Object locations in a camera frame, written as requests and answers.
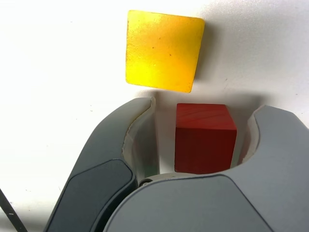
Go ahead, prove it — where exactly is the red cube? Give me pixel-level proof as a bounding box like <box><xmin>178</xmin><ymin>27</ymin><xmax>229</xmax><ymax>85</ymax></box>
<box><xmin>174</xmin><ymin>103</ymin><xmax>238</xmax><ymax>174</ymax></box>

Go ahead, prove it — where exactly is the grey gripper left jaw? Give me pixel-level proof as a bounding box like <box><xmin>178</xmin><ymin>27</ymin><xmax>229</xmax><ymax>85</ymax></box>
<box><xmin>44</xmin><ymin>97</ymin><xmax>161</xmax><ymax>232</ymax></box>

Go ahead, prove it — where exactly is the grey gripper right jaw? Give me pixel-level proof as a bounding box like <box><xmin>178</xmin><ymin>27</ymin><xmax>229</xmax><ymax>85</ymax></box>
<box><xmin>102</xmin><ymin>104</ymin><xmax>309</xmax><ymax>232</ymax></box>

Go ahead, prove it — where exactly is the black tape strip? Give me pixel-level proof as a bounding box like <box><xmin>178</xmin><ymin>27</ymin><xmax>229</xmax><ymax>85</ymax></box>
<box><xmin>0</xmin><ymin>188</ymin><xmax>28</xmax><ymax>232</ymax></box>

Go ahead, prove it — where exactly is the yellow cube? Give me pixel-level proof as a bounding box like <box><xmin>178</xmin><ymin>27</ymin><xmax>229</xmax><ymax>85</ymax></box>
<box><xmin>125</xmin><ymin>10</ymin><xmax>206</xmax><ymax>93</ymax></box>

